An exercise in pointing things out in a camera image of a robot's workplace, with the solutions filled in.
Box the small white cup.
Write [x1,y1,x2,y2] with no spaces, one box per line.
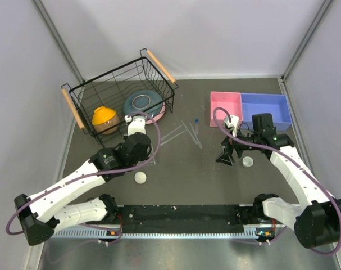
[242,156,254,168]

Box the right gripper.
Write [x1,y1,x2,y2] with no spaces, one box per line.
[215,127,261,166]

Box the blue ceramic plate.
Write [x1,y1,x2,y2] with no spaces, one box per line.
[122,90,163,117]

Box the clear test tube rack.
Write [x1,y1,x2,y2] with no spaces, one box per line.
[140,151,156,166]

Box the blue plastic bin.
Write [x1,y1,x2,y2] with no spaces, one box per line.
[241,93,292,131]

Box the yellow and brown bowl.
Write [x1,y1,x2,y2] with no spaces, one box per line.
[92,106,120,134]

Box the pink plastic bin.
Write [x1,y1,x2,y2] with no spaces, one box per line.
[210,91,243,127]

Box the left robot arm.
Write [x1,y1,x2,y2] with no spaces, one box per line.
[14,133,152,246]

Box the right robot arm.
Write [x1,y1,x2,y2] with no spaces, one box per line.
[215,113,341,255]

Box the pink ceramic plate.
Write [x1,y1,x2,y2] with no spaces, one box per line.
[146,103,166,125]

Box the white round lid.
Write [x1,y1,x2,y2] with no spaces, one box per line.
[134,172,147,184]

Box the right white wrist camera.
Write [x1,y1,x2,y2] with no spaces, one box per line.
[223,115,241,137]

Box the blue capped tube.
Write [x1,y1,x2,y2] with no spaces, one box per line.
[195,119,199,136]

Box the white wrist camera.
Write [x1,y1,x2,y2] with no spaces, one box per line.
[124,115,146,136]
[223,115,241,137]

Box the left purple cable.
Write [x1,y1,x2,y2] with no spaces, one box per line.
[6,111,162,245]

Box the grey slotted cable duct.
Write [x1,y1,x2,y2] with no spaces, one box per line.
[52,226,275,239]

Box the black wire dish basket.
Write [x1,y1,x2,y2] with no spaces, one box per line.
[62,48,179,146]

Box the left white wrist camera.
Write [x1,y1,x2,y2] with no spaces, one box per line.
[124,115,146,136]

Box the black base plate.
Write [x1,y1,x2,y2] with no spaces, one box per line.
[85,204,272,233]

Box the clear pipette long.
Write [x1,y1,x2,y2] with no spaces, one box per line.
[160,124,185,143]

